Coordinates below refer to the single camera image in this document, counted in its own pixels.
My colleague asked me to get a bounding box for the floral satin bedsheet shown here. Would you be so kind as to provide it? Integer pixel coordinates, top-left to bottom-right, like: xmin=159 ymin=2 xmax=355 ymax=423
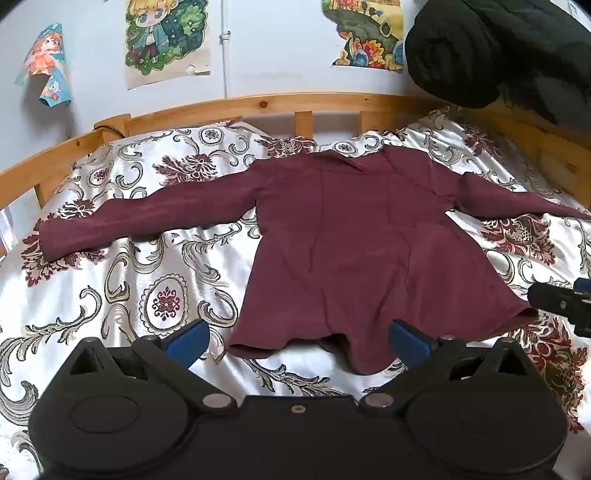
xmin=0 ymin=105 xmax=591 ymax=480

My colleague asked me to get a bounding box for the maroon long-sleeved shirt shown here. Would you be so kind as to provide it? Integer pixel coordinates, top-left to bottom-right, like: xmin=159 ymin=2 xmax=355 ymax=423
xmin=38 ymin=145 xmax=591 ymax=376

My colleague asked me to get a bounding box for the black padded jacket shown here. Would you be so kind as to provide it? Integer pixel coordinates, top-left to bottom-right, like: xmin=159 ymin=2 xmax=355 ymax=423
xmin=404 ymin=0 xmax=591 ymax=127

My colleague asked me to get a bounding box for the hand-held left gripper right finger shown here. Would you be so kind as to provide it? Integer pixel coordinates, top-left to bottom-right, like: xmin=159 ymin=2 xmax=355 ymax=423
xmin=359 ymin=318 xmax=533 ymax=412

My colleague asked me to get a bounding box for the blond cartoon figure wall poster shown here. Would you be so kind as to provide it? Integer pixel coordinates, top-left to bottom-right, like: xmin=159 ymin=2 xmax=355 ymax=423
xmin=124 ymin=0 xmax=212 ymax=90

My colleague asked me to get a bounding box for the wooden bed frame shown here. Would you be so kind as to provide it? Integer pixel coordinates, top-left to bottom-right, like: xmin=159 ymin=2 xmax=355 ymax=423
xmin=0 ymin=92 xmax=591 ymax=259

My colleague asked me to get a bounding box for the white wall pipe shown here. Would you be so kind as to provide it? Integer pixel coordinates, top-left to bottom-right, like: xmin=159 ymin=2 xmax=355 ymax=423
xmin=219 ymin=0 xmax=232 ymax=100

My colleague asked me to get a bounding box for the colourful flower wall poster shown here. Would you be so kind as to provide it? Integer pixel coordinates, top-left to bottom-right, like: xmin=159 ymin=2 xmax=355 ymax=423
xmin=321 ymin=0 xmax=407 ymax=72

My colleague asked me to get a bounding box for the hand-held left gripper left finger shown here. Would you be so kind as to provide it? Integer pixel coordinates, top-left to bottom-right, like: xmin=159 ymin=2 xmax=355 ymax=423
xmin=69 ymin=318 xmax=234 ymax=412

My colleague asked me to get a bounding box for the curled cartoon girl wall poster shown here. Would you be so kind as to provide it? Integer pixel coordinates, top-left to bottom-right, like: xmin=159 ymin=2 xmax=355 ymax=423
xmin=14 ymin=23 xmax=75 ymax=109

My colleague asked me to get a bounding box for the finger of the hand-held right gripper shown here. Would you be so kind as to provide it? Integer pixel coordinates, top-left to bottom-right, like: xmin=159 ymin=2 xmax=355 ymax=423
xmin=527 ymin=278 xmax=591 ymax=339

